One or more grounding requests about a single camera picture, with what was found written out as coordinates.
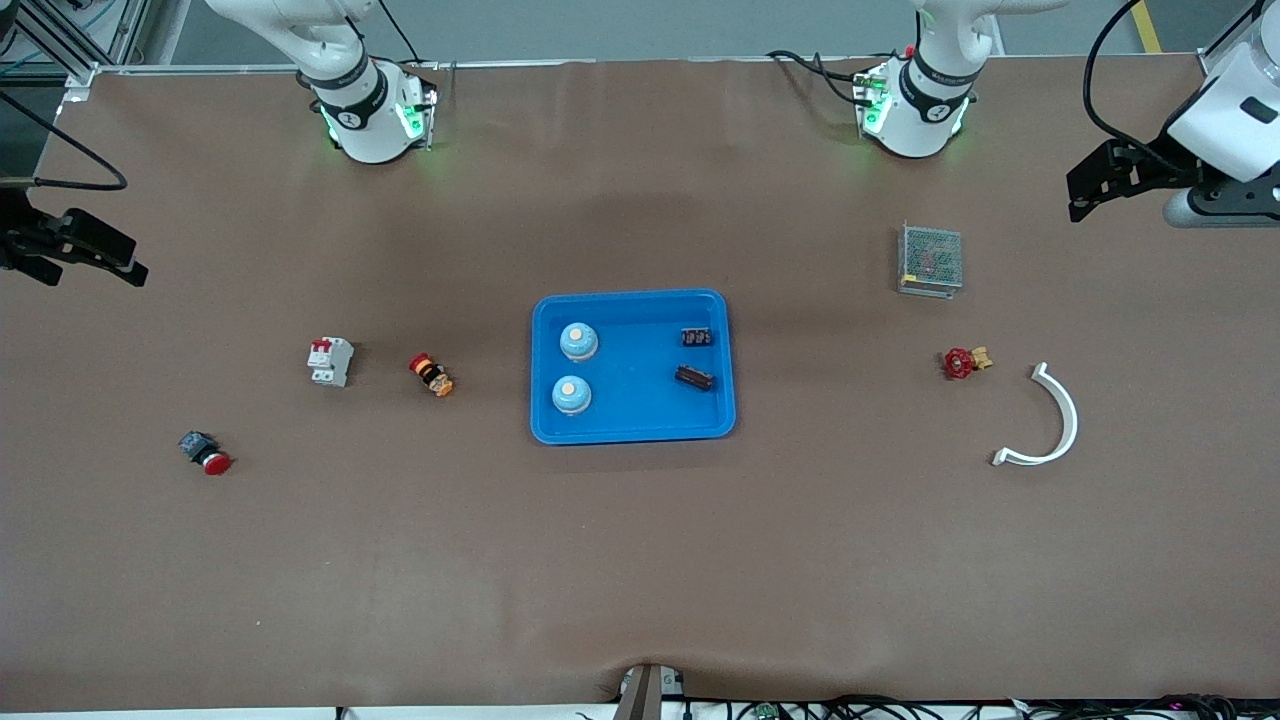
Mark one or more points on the brown table cover mat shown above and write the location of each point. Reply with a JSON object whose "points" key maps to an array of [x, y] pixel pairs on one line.
{"points": [[640, 560]]}

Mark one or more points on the white red circuit breaker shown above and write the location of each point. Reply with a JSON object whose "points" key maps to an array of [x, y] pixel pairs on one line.
{"points": [[330, 361]]}

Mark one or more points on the red mushroom push button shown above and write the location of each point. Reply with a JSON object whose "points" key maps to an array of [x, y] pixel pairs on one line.
{"points": [[207, 454]]}

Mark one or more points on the aluminium frame post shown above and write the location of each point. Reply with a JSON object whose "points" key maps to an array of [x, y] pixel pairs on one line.
{"points": [[1215, 60]]}

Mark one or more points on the perforated metal power supply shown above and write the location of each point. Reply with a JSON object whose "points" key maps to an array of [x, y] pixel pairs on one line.
{"points": [[931, 259]]}

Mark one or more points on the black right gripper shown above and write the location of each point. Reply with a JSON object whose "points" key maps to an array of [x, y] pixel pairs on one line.
{"points": [[17, 240]]}

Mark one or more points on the brass valve red handwheel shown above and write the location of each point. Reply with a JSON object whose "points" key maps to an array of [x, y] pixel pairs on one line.
{"points": [[960, 363]]}

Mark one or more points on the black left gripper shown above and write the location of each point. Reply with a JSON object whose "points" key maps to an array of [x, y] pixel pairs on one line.
{"points": [[1163, 171]]}

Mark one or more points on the blue plastic tray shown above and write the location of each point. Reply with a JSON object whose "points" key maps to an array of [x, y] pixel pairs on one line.
{"points": [[640, 400]]}

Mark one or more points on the aluminium frame extrusion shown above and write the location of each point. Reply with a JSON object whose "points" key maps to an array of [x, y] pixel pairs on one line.
{"points": [[75, 70]]}

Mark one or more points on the white curved plastic bracket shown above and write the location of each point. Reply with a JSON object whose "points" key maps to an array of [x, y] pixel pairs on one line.
{"points": [[1068, 415]]}

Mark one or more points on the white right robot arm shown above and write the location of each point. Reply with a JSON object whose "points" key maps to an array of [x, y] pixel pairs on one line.
{"points": [[350, 90]]}

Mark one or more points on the yellow red emergency stop switch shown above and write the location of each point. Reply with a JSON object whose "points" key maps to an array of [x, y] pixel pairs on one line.
{"points": [[432, 375]]}

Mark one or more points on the light blue call bell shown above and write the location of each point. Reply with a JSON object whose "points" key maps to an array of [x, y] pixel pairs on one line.
{"points": [[571, 394], [578, 341]]}

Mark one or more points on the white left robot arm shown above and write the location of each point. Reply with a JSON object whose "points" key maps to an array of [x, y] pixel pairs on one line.
{"points": [[925, 100]]}

